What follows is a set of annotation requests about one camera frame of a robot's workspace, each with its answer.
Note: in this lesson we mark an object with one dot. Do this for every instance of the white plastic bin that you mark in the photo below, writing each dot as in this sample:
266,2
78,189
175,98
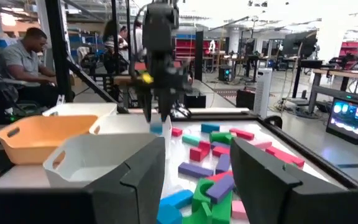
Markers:
126,124
82,109

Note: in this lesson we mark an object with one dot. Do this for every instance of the wooden top desk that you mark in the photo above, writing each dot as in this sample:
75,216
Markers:
343,74

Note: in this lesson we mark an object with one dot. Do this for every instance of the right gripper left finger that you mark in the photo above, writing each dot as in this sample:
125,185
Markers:
135,199

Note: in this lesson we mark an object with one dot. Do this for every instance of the black diagonal strut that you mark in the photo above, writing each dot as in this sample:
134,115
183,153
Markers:
95,82

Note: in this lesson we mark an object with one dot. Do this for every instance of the white tower fan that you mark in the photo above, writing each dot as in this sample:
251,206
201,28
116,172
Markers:
263,93

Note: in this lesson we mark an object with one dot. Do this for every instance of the computer tower with lights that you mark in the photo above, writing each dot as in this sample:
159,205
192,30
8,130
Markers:
350,121

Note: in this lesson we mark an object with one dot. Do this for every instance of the person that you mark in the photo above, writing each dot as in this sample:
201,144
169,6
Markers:
112,40
137,40
20,59

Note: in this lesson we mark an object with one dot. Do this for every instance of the orange plastic bin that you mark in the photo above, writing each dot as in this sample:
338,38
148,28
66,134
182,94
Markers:
36,146

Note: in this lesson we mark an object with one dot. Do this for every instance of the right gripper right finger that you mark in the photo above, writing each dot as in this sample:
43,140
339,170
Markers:
269,199

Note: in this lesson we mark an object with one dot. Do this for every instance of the red storage shelf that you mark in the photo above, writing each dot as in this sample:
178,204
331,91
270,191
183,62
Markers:
185,46
350,49

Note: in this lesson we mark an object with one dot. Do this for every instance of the small black computer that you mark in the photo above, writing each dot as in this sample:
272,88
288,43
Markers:
225,74

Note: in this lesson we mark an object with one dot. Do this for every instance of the black pillar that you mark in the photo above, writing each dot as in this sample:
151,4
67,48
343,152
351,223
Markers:
199,56

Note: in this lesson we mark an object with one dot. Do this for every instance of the teal wooden block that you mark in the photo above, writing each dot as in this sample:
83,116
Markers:
191,139

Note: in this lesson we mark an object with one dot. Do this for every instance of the black frame post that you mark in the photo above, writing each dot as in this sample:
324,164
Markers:
57,46

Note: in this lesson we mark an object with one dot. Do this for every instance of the pink wooden block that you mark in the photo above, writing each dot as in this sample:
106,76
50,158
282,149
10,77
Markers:
238,210
261,144

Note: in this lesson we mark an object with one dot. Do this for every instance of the black monitor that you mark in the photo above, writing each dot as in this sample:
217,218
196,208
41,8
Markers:
300,43

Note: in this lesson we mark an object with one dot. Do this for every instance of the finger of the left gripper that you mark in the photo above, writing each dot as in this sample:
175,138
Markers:
165,105
148,104

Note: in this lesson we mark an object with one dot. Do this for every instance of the light grey plastic bin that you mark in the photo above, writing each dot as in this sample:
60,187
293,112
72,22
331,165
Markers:
85,161

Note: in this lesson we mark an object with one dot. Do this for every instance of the black box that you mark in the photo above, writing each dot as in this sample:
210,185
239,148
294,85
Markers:
245,99
194,100

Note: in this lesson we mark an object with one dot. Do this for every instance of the black frame corner bracket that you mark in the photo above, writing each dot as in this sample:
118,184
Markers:
273,121

